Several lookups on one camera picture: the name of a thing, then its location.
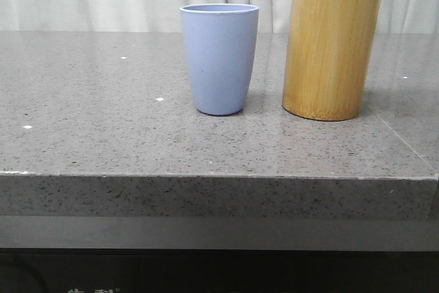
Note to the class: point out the blue plastic cup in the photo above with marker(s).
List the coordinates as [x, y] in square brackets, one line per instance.
[220, 41]

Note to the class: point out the bamboo wooden cylinder holder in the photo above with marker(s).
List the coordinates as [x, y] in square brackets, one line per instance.
[328, 53]

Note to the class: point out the dark cabinet front under counter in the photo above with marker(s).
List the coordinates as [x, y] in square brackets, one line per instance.
[86, 254]

